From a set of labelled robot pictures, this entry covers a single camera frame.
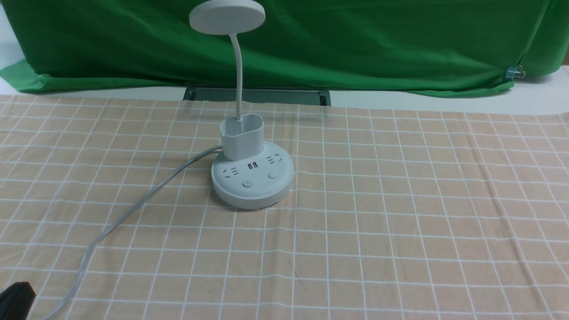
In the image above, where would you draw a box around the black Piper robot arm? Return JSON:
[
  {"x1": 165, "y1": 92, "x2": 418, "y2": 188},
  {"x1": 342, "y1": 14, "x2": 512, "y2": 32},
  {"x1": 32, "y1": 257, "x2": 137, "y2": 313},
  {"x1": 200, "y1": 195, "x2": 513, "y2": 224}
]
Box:
[{"x1": 0, "y1": 282, "x2": 36, "y2": 320}]

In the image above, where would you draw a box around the white desk lamp with sockets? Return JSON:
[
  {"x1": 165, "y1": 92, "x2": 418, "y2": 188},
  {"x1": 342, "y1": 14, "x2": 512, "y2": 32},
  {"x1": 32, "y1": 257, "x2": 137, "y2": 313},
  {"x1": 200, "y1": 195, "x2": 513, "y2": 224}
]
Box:
[{"x1": 189, "y1": 0, "x2": 294, "y2": 209}]

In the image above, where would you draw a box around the orange checkered tablecloth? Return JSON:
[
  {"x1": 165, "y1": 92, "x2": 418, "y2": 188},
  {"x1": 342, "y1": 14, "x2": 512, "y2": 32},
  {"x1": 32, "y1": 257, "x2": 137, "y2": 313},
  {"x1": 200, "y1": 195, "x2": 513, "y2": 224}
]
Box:
[{"x1": 0, "y1": 96, "x2": 569, "y2": 320}]

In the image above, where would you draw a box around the green backdrop cloth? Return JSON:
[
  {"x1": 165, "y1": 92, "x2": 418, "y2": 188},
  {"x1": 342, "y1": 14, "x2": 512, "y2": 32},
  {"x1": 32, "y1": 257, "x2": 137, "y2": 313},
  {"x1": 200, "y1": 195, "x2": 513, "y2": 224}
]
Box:
[{"x1": 1, "y1": 0, "x2": 569, "y2": 97}]

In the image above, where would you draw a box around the metal binder clip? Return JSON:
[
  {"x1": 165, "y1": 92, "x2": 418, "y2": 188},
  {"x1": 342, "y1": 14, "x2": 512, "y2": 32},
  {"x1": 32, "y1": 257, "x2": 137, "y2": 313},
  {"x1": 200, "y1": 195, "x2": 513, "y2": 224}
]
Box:
[{"x1": 504, "y1": 65, "x2": 526, "y2": 82}]

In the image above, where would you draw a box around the grey desk cable tray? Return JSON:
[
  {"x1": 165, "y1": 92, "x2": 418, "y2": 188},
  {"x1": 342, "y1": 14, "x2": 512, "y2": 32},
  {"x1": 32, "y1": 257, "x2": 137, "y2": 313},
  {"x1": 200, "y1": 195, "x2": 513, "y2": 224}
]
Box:
[{"x1": 183, "y1": 87, "x2": 332, "y2": 107}]

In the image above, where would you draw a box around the white lamp power cable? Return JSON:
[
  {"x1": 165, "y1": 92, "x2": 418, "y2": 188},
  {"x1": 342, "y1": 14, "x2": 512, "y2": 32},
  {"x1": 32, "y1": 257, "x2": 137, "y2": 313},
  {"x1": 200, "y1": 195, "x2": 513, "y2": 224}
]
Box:
[{"x1": 42, "y1": 145, "x2": 223, "y2": 320}]

